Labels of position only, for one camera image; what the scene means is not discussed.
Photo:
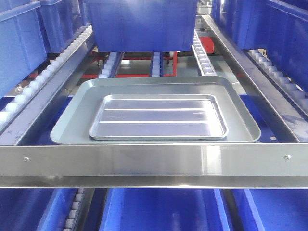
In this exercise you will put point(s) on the silver metal tray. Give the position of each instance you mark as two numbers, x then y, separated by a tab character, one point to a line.
159	117

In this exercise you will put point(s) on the large grey plastic tray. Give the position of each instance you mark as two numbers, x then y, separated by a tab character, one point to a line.
74	124

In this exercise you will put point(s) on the blue crate shelf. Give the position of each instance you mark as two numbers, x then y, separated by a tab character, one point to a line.
21	45
278	26

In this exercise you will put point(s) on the blue crate rear centre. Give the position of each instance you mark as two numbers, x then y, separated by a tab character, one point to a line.
142	25

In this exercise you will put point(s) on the blue bin lower centre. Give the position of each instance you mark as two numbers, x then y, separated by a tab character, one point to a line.
162	209

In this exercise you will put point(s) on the red floor frame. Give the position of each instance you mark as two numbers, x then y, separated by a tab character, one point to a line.
206	42

